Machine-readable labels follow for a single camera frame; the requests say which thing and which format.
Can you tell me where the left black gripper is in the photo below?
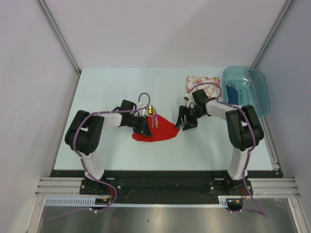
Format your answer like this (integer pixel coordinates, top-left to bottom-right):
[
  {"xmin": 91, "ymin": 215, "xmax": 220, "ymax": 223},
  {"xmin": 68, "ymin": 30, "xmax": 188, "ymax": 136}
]
[{"xmin": 126, "ymin": 114, "xmax": 153, "ymax": 137}]

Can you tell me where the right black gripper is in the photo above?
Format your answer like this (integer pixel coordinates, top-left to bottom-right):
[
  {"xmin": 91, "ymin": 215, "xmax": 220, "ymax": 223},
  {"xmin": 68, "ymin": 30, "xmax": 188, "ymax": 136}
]
[{"xmin": 175, "ymin": 105, "xmax": 205, "ymax": 131}]

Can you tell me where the iridescent knife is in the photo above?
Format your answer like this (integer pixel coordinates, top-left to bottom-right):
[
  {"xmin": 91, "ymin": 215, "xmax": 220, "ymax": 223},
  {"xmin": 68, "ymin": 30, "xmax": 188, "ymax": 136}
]
[{"xmin": 153, "ymin": 114, "xmax": 158, "ymax": 128}]

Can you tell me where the floral tray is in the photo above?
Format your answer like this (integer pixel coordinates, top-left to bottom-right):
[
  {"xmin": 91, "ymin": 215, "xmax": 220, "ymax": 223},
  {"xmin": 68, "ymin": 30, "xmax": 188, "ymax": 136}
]
[{"xmin": 186, "ymin": 76, "xmax": 223, "ymax": 100}]

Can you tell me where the red paper napkin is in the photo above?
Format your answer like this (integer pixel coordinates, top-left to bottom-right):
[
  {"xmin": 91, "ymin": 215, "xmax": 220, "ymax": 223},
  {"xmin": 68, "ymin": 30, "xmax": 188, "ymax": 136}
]
[{"xmin": 132, "ymin": 115, "xmax": 180, "ymax": 142}]

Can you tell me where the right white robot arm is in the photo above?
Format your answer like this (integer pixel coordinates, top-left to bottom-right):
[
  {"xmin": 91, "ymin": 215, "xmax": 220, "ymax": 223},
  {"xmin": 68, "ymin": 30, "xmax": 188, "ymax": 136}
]
[{"xmin": 175, "ymin": 89, "xmax": 264, "ymax": 195}]

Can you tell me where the teal plastic bin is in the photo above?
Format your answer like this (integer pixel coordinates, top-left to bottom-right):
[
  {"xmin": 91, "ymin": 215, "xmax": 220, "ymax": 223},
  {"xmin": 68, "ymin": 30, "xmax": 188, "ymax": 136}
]
[{"xmin": 223, "ymin": 66, "xmax": 270, "ymax": 117}]

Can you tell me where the white cable duct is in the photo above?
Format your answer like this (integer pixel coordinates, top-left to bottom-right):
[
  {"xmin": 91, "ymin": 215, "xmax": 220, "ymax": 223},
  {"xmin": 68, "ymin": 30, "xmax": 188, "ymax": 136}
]
[{"xmin": 45, "ymin": 197, "xmax": 228, "ymax": 208}]

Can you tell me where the blue napkin roll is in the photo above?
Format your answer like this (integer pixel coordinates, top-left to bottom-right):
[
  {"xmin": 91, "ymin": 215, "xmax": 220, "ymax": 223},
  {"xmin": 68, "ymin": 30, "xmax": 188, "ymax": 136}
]
[{"xmin": 226, "ymin": 82, "xmax": 239, "ymax": 105}]

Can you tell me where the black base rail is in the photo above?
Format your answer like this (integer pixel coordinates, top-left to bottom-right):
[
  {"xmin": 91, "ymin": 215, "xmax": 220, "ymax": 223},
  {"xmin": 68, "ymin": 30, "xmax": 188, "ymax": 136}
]
[{"xmin": 50, "ymin": 170, "xmax": 284, "ymax": 204}]

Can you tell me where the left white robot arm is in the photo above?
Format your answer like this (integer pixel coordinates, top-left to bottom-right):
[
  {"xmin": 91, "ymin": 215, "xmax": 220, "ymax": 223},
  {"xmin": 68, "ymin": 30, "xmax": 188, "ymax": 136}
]
[{"xmin": 65, "ymin": 100, "xmax": 153, "ymax": 194}]

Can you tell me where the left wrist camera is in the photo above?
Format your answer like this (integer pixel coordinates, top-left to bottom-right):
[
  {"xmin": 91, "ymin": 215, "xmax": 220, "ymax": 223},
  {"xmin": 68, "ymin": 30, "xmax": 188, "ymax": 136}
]
[{"xmin": 137, "ymin": 102, "xmax": 149, "ymax": 117}]

